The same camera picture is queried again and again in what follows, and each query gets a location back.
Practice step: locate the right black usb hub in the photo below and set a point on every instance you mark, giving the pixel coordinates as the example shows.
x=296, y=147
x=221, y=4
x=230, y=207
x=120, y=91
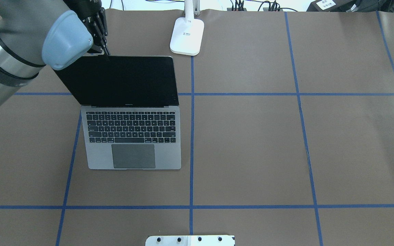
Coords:
x=273, y=6

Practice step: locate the left black usb hub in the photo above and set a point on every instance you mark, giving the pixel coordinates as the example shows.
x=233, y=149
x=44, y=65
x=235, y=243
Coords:
x=237, y=6

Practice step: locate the grey laptop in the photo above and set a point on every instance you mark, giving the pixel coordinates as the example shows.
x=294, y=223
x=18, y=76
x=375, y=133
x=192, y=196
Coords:
x=129, y=110

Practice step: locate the black device with label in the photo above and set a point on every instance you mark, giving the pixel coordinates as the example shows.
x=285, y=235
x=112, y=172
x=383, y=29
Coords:
x=330, y=5

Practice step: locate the black usb hub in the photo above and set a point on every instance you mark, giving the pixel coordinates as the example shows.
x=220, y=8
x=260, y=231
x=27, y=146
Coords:
x=273, y=6
x=237, y=6

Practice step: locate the brown paper table cover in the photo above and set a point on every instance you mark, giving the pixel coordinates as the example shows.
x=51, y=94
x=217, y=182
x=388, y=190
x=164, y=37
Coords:
x=287, y=139

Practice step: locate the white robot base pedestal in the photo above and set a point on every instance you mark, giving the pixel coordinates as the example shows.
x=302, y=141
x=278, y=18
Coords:
x=191, y=240

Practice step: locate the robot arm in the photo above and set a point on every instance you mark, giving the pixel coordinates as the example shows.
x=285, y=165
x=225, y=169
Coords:
x=39, y=33

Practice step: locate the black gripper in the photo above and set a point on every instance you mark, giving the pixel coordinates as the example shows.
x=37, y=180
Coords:
x=88, y=7

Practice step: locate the white desk lamp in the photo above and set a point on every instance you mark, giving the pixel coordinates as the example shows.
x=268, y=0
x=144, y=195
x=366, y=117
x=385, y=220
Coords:
x=188, y=31

